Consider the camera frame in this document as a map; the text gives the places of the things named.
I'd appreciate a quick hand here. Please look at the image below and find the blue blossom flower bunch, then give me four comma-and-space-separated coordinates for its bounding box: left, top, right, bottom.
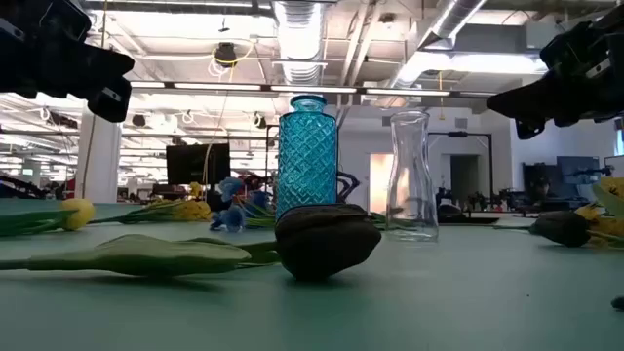
209, 175, 279, 233

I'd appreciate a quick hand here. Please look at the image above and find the person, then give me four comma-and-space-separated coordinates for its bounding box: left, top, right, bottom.
529, 175, 555, 206

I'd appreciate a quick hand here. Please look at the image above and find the black monitor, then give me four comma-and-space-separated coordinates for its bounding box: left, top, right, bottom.
165, 142, 232, 186

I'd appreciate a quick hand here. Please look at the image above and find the dark blue artificial tulip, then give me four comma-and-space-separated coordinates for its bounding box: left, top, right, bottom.
491, 210, 592, 249

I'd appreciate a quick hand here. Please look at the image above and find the black ceiling camera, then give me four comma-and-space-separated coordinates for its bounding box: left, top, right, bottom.
214, 42, 239, 68

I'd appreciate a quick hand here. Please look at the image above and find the white pillar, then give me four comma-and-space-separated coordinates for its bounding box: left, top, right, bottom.
74, 107, 123, 204

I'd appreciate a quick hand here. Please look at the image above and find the yellow artificial tulip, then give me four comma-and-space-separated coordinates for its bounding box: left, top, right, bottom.
0, 197, 97, 239
592, 175, 624, 219

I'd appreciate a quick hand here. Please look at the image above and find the long ceiling light bar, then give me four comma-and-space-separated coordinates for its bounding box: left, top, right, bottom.
129, 80, 498, 98

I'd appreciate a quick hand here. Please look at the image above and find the clear glass vase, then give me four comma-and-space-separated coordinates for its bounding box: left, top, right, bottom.
385, 109, 440, 244

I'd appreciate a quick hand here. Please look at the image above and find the black metal frame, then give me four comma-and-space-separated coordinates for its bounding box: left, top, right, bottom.
427, 130, 493, 215

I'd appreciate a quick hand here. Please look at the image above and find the yellow small-blossom flower bunch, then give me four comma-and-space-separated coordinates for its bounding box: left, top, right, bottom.
90, 181, 214, 225
574, 203, 624, 248

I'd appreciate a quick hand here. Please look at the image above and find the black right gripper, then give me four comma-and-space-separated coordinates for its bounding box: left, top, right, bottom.
486, 4, 624, 140

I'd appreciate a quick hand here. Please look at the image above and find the grey desk monitor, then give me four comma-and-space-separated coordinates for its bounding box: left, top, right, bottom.
557, 155, 602, 199

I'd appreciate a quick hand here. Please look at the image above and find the blue diamond-pattern glass vase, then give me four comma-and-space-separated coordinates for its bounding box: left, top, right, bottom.
275, 94, 339, 221

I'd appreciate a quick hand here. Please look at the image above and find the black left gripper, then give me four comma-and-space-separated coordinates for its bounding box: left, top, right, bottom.
0, 0, 136, 124

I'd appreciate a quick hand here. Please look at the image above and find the smooth silver ceiling duct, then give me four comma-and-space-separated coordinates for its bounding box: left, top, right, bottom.
389, 0, 488, 89

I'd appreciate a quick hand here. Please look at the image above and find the silver ribbed ceiling duct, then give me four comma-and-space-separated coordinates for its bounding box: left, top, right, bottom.
271, 0, 326, 87

